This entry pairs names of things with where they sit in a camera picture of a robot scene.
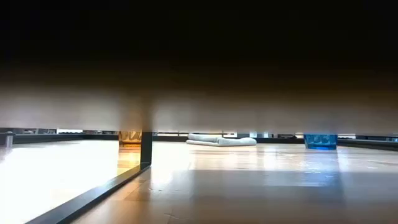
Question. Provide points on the amber ribbed glass cup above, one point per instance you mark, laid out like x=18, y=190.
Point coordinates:
x=129, y=137

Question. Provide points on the blue translucent cup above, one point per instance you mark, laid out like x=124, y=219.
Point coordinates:
x=320, y=142

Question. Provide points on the wooden shelf with black legs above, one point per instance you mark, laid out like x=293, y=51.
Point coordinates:
x=199, y=109

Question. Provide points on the folded grey cloth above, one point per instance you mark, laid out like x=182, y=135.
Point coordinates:
x=222, y=141

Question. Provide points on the grey metal post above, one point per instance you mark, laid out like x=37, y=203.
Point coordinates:
x=9, y=140

